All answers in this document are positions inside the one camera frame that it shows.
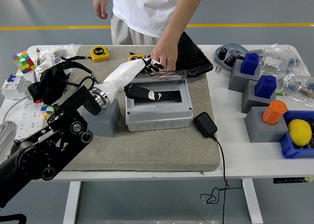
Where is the person's right hand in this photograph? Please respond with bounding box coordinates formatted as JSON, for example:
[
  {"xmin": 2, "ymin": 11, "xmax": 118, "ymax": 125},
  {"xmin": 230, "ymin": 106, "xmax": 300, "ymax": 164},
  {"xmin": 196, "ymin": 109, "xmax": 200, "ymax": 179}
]
[{"xmin": 93, "ymin": 0, "xmax": 109, "ymax": 20}]

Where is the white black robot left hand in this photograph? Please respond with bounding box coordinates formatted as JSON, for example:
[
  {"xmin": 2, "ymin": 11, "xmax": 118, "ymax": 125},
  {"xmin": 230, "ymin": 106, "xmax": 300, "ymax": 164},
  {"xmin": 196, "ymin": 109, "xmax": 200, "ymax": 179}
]
[{"xmin": 93, "ymin": 57, "xmax": 164, "ymax": 105}]

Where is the person's left hand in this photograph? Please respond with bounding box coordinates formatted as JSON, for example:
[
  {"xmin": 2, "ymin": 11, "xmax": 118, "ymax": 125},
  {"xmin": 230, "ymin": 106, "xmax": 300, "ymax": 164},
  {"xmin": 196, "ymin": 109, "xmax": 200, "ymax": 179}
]
[{"xmin": 150, "ymin": 38, "xmax": 179, "ymax": 81}]

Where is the smoky transparent box lid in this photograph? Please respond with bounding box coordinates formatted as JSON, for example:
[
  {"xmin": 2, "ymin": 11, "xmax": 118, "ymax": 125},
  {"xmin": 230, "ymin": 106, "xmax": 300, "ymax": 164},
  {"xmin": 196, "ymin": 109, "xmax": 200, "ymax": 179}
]
[{"xmin": 131, "ymin": 70, "xmax": 191, "ymax": 85}]

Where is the grey plastic junction box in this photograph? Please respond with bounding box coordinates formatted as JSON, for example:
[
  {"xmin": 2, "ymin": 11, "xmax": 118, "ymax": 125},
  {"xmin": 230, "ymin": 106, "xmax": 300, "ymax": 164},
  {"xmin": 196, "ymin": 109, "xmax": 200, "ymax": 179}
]
[{"xmin": 125, "ymin": 81, "xmax": 194, "ymax": 133}]

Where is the white purple cardboard box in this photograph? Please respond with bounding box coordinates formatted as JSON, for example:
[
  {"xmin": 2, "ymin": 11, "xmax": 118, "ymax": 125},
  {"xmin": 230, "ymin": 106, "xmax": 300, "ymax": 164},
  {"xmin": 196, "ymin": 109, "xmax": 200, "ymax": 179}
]
[{"xmin": 33, "ymin": 56, "xmax": 72, "ymax": 82}]

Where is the orange cylinder battery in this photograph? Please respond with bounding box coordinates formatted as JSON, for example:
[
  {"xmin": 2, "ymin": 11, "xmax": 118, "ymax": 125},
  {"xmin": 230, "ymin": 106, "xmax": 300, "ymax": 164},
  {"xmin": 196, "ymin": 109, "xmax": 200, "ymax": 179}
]
[{"xmin": 261, "ymin": 100, "xmax": 288, "ymax": 125}]

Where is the yellow round tape measure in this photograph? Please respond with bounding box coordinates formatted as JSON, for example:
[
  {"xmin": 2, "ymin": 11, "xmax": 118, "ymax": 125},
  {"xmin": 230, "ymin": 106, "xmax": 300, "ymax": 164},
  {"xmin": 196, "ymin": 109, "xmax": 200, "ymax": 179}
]
[{"xmin": 128, "ymin": 52, "xmax": 148, "ymax": 62}]

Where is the glossy black plastic tray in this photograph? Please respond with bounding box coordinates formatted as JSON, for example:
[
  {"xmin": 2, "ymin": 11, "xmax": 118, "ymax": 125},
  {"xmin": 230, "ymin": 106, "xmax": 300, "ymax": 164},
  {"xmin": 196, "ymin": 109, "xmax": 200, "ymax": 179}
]
[{"xmin": 176, "ymin": 31, "xmax": 214, "ymax": 78}]

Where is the person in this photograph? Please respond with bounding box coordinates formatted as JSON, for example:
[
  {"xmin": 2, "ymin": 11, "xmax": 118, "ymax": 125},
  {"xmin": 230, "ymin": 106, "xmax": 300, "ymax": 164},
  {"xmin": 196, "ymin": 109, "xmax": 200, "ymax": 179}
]
[{"xmin": 110, "ymin": 0, "xmax": 207, "ymax": 46}]

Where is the grey cube holder round hole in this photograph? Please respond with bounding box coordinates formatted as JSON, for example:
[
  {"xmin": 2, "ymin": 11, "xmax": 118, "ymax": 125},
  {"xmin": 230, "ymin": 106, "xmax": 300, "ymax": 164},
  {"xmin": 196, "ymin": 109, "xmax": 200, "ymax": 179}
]
[
  {"xmin": 79, "ymin": 98, "xmax": 121, "ymax": 138},
  {"xmin": 244, "ymin": 106, "xmax": 289, "ymax": 143}
]

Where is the clear bag of parts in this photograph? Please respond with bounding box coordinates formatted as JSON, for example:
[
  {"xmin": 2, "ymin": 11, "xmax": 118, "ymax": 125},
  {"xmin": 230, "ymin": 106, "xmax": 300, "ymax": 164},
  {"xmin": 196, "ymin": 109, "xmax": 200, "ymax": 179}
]
[{"xmin": 39, "ymin": 44, "xmax": 80, "ymax": 62}]

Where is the dark red capacitor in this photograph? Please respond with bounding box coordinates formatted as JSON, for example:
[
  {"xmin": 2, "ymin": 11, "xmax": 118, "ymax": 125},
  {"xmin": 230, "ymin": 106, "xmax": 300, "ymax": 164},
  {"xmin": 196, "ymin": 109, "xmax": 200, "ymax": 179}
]
[{"xmin": 223, "ymin": 54, "xmax": 236, "ymax": 67}]

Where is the blue-grey oval dish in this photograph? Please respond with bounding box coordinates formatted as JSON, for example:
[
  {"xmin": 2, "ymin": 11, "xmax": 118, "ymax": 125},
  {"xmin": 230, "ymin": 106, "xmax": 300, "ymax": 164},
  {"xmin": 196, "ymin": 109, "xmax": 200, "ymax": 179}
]
[{"xmin": 214, "ymin": 42, "xmax": 248, "ymax": 72}]

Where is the black power adapter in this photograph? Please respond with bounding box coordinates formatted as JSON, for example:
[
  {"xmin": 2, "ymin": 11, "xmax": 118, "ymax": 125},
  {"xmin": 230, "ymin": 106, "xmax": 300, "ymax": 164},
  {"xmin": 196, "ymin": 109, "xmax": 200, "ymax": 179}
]
[{"xmin": 193, "ymin": 112, "xmax": 218, "ymax": 138}]

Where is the blue plastic block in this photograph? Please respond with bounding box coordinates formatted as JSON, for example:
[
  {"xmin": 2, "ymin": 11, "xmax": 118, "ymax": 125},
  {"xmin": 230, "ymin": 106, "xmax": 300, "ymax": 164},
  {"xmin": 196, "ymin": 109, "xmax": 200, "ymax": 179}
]
[
  {"xmin": 254, "ymin": 74, "xmax": 277, "ymax": 99},
  {"xmin": 239, "ymin": 52, "xmax": 260, "ymax": 75}
]

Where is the black cloth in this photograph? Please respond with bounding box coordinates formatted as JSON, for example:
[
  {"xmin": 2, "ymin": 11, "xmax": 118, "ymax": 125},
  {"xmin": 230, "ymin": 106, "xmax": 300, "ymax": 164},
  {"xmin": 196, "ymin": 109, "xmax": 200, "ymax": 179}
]
[{"xmin": 27, "ymin": 64, "xmax": 72, "ymax": 106}]

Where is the grey-brown mat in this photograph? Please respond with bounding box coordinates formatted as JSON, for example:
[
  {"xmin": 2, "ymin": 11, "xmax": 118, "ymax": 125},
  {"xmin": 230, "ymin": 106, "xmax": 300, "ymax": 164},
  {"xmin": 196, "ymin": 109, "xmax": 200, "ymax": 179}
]
[{"xmin": 61, "ymin": 45, "xmax": 221, "ymax": 172}]

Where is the small colourful puzzle cube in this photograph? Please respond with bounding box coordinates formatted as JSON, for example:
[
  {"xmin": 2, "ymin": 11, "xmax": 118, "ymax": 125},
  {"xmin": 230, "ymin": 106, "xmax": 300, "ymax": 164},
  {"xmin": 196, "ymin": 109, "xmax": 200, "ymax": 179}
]
[{"xmin": 40, "ymin": 105, "xmax": 56, "ymax": 118}]

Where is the large colourful puzzle cube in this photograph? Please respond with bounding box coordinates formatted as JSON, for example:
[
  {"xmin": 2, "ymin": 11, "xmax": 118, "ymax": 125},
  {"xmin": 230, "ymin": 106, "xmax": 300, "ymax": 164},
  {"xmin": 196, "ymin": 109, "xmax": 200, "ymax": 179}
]
[{"xmin": 12, "ymin": 51, "xmax": 36, "ymax": 74}]

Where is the white power strip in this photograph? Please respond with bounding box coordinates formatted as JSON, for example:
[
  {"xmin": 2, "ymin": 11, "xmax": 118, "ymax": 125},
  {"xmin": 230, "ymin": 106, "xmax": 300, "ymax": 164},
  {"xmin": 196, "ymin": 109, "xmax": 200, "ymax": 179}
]
[{"xmin": 14, "ymin": 101, "xmax": 50, "ymax": 140}]

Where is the white circuit breaker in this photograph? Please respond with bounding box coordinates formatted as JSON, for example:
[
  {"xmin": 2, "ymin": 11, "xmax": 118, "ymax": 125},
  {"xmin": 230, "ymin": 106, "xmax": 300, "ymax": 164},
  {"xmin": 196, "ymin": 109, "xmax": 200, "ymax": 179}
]
[{"xmin": 0, "ymin": 74, "xmax": 32, "ymax": 101}]

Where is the clear bag of components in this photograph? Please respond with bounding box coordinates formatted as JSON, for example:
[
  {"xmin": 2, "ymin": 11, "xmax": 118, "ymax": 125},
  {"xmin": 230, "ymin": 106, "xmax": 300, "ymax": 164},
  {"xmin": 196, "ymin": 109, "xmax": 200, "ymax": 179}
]
[
  {"xmin": 250, "ymin": 44, "xmax": 303, "ymax": 75},
  {"xmin": 276, "ymin": 71, "xmax": 314, "ymax": 107}
]

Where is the white table leg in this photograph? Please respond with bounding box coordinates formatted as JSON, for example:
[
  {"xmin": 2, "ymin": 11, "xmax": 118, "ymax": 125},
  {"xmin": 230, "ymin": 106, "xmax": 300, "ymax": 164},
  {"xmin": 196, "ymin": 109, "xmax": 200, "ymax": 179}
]
[
  {"xmin": 63, "ymin": 181, "xmax": 81, "ymax": 224},
  {"xmin": 242, "ymin": 178, "xmax": 263, "ymax": 224}
]

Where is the yellow lemon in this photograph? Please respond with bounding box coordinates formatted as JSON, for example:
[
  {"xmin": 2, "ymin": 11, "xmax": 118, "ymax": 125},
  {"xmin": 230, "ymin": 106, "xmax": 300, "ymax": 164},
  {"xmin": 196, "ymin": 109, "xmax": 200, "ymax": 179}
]
[{"xmin": 287, "ymin": 119, "xmax": 312, "ymax": 147}]

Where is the blue plastic bin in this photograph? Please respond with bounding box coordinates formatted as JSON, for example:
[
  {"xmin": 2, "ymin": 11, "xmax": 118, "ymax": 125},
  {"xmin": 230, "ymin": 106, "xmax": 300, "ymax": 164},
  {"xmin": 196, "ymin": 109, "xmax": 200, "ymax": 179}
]
[{"xmin": 279, "ymin": 110, "xmax": 314, "ymax": 159}]

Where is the dark capacitors pile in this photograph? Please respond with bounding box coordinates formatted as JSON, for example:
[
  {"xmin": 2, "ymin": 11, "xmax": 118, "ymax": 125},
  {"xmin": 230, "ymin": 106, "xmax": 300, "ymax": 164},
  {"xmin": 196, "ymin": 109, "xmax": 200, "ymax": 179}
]
[{"xmin": 305, "ymin": 118, "xmax": 314, "ymax": 148}]

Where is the black table control panel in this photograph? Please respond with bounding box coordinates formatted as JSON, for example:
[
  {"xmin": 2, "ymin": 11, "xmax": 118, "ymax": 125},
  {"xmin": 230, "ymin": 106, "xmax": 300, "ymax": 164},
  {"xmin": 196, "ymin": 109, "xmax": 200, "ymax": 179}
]
[{"xmin": 273, "ymin": 176, "xmax": 314, "ymax": 184}]

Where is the yellow tape measure with strap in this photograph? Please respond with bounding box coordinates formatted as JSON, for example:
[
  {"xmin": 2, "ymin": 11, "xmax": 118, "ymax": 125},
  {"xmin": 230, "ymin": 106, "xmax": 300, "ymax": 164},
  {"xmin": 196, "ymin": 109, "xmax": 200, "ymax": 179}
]
[{"xmin": 61, "ymin": 46, "xmax": 110, "ymax": 62}]

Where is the black adapter cord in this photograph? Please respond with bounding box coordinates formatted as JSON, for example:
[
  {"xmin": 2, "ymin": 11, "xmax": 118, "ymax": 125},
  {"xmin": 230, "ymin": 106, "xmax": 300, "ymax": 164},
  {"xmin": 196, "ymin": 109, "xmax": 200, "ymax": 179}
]
[{"xmin": 200, "ymin": 134, "xmax": 243, "ymax": 224}]

